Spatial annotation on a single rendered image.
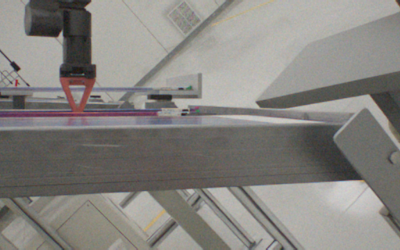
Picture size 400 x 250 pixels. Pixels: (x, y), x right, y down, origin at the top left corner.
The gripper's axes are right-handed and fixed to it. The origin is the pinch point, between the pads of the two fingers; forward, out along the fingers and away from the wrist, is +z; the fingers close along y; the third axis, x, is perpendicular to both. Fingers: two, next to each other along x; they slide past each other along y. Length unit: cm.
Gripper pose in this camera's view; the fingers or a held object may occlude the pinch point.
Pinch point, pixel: (77, 110)
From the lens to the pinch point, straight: 109.2
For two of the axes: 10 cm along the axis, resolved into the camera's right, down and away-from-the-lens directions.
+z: -0.1, 10.0, 0.6
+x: 9.6, -0.1, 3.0
